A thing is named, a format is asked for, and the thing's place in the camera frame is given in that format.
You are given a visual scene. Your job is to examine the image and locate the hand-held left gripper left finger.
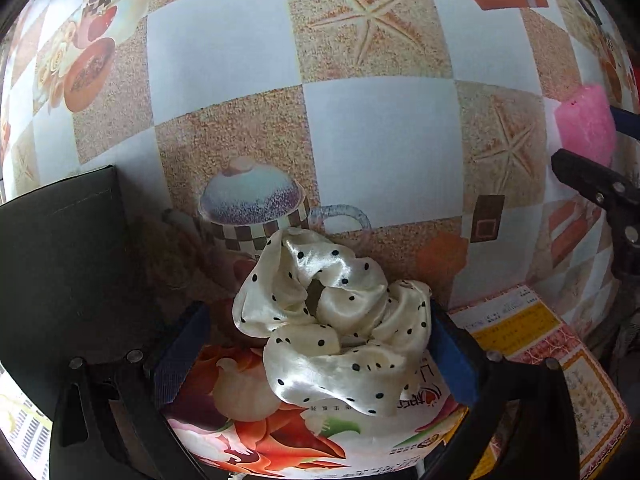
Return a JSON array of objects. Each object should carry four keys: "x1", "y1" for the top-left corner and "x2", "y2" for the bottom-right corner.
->
[{"x1": 47, "y1": 300, "x2": 211, "y2": 480}]

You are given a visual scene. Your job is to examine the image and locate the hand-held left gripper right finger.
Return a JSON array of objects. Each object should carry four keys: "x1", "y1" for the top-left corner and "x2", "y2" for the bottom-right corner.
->
[{"x1": 425, "y1": 300, "x2": 596, "y2": 480}]

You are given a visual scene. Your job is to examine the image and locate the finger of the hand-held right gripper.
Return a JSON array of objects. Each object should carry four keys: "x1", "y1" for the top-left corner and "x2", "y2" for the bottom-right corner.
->
[
  {"x1": 610, "y1": 105, "x2": 640, "y2": 134},
  {"x1": 550, "y1": 147, "x2": 640, "y2": 281}
]

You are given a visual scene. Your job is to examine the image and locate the pink fluffy scrunchie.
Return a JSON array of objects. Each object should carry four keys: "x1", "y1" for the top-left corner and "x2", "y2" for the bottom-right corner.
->
[{"x1": 554, "y1": 84, "x2": 618, "y2": 168}]

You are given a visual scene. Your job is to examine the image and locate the floral printed cardboard box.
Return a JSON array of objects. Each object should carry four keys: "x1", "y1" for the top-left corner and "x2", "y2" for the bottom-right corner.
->
[{"x1": 160, "y1": 285, "x2": 633, "y2": 480}]

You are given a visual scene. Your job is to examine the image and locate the white polka dot scrunchie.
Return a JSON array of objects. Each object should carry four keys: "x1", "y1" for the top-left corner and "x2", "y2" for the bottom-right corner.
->
[{"x1": 232, "y1": 227, "x2": 433, "y2": 418}]

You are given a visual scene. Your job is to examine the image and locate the window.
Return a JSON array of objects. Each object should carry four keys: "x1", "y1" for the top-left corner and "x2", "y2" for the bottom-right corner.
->
[{"x1": 0, "y1": 365, "x2": 57, "y2": 467}]

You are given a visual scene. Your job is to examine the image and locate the printed checkered tablecloth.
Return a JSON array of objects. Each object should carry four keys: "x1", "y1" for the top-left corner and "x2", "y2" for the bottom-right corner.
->
[{"x1": 0, "y1": 0, "x2": 640, "y2": 346}]

